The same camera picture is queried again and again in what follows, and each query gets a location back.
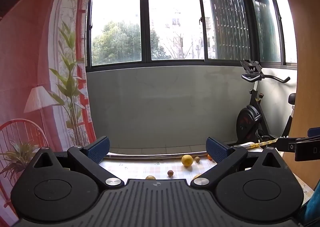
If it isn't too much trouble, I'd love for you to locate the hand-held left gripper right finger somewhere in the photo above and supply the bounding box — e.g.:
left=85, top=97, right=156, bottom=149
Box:
left=190, top=137, right=284, bottom=188

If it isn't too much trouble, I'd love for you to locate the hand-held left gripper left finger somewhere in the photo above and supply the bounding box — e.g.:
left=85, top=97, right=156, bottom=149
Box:
left=34, top=136, right=125, bottom=188

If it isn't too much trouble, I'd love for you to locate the large yellow grapefruit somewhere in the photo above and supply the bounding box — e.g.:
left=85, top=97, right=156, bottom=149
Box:
left=181, top=154, right=194, bottom=167

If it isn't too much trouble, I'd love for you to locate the black exercise bike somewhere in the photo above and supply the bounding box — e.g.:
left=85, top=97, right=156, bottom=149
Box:
left=236, top=60, right=297, bottom=147

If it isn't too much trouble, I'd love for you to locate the orange checked floral tablecloth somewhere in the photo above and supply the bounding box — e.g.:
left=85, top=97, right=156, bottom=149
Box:
left=99, top=153, right=314, bottom=207

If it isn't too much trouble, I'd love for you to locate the telescopic metal pole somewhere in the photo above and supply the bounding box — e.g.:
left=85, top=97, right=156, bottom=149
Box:
left=104, top=139, right=278, bottom=160

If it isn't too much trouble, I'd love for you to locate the wooden cabinet panel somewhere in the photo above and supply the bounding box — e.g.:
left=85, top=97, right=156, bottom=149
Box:
left=277, top=0, right=320, bottom=192

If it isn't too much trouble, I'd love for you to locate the narrow black framed window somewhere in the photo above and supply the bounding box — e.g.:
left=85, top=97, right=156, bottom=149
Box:
left=249, top=0, right=298, bottom=70

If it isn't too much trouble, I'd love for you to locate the printed wall cloth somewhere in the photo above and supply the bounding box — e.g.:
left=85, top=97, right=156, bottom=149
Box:
left=0, top=0, right=98, bottom=227

